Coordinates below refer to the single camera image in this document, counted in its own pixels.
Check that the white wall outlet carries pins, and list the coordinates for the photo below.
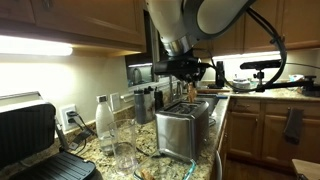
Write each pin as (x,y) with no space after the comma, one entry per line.
(63,116)

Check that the wooden lower cabinets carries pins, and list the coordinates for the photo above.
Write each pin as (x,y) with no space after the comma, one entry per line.
(273,133)

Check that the clear glass rectangular bowl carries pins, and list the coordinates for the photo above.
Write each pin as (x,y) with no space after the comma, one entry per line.
(166,168)

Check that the dim under-cabinet light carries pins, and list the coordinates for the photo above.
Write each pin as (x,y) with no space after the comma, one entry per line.
(233,56)

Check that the teal white box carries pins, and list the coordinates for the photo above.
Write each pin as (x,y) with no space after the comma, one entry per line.
(296,78)

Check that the white round pot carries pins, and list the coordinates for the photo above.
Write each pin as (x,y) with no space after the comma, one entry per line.
(241,85)

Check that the clear drinking glass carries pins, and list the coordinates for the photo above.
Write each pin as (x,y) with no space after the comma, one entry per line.
(124,150)

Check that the wooden corner upper cabinet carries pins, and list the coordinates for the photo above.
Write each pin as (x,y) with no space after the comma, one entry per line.
(300,23)

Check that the stainless kitchen sink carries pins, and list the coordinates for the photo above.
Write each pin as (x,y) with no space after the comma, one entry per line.
(208,101)

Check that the chrome sink faucet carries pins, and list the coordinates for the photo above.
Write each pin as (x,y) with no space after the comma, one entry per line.
(171,88)

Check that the dark kitchen window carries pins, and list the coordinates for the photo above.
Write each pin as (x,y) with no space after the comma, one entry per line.
(140,70)

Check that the stainless steel two-slot toaster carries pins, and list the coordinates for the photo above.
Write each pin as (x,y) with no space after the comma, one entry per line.
(181,133)

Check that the white switch plate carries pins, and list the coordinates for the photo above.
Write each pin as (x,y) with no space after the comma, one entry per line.
(115,101)

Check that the stainless dishwasher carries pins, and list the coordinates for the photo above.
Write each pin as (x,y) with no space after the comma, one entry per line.
(217,166)

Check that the black power adapter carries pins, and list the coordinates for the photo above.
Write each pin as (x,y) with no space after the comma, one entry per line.
(81,136)

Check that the wooden counter drawers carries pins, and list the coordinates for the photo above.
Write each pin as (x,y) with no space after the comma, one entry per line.
(224,146)

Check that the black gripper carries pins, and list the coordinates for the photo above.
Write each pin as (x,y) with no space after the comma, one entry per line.
(203,68)

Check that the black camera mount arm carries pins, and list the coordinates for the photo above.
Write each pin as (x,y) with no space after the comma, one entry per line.
(290,85)

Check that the black panini grill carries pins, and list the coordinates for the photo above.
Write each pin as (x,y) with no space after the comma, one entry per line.
(26,133)

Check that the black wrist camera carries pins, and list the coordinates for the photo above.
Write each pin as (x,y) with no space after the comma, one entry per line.
(166,66)

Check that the black water bottle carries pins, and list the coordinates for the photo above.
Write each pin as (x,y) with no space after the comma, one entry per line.
(159,100)

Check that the clear bottle white cap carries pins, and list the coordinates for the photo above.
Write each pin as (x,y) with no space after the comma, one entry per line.
(104,123)

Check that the dark hanging dish towel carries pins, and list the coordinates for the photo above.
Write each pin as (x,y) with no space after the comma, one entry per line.
(293,126)

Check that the black soda maker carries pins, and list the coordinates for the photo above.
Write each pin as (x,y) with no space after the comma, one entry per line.
(219,75)

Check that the black stereo camera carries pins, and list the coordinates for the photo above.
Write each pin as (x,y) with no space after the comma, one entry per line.
(260,64)

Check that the light wooden stool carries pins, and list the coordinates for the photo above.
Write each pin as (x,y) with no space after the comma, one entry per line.
(306,166)

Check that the wooden cutting board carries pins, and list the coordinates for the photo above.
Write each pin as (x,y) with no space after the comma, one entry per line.
(213,90)

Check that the bright under-cabinet light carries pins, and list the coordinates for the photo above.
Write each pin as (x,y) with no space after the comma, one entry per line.
(33,46)

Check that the silver bottle black lid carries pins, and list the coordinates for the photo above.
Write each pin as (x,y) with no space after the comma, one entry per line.
(149,106)

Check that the dark grey water bottle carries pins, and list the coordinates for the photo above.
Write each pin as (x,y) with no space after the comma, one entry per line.
(139,108)

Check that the blue sponge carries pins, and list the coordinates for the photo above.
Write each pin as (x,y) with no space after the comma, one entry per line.
(222,96)

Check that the toasted bread slice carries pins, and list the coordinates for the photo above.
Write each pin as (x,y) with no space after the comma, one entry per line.
(192,93)
(146,175)

